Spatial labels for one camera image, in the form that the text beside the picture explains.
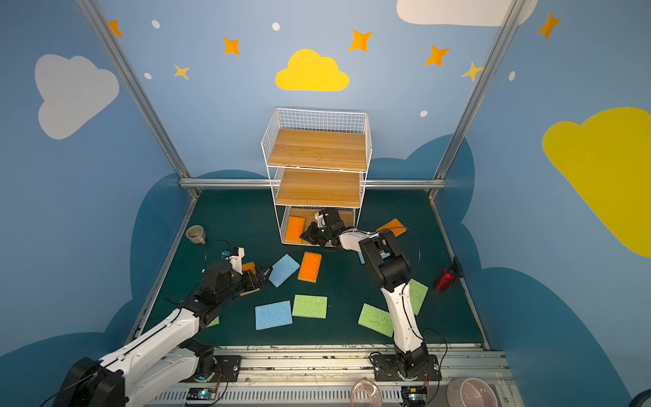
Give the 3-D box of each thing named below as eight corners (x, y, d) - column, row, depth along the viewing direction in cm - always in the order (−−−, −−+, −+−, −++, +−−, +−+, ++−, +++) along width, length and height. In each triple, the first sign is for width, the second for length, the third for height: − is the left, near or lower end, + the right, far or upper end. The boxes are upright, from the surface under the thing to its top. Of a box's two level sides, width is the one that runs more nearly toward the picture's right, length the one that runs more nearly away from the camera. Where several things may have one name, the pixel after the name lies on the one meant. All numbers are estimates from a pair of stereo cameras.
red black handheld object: (434, 289, 92) (446, 275, 83) (435, 282, 94) (447, 268, 85) (443, 293, 92) (456, 279, 83) (444, 286, 93) (457, 271, 84)
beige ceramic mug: (188, 243, 104) (183, 237, 100) (193, 232, 108) (189, 225, 104) (204, 244, 104) (200, 237, 100) (209, 232, 108) (205, 225, 104)
